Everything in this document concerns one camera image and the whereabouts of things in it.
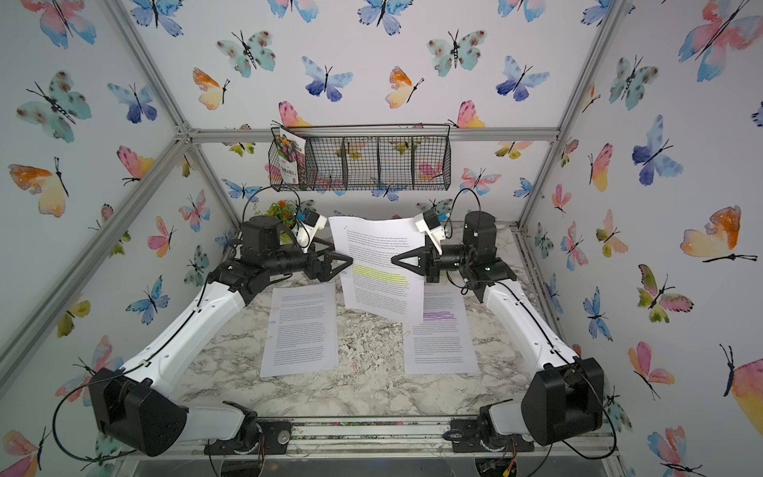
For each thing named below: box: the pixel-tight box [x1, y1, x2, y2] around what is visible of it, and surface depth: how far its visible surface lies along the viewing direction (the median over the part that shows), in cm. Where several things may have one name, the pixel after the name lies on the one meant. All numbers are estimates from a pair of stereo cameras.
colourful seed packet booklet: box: [277, 127, 306, 185], surface depth 91 cm
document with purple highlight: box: [403, 284, 480, 376], surface depth 91 cm
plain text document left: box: [260, 283, 339, 378], surface depth 93 cm
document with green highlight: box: [328, 215, 426, 325], surface depth 70 cm
